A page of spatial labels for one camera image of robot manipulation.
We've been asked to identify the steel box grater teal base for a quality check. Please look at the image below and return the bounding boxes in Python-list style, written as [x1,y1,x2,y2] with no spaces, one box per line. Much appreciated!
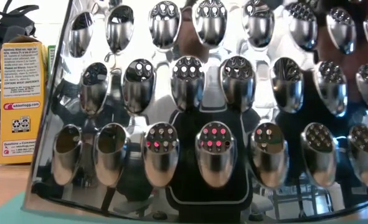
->
[0,0,368,224]

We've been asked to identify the green cereal box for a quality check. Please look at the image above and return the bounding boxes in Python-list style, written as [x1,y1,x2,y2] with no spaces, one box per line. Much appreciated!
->
[47,45,57,74]

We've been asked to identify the yellow Corn Pops cereal box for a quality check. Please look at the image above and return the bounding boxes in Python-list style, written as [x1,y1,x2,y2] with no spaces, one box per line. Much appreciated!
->
[0,35,49,165]

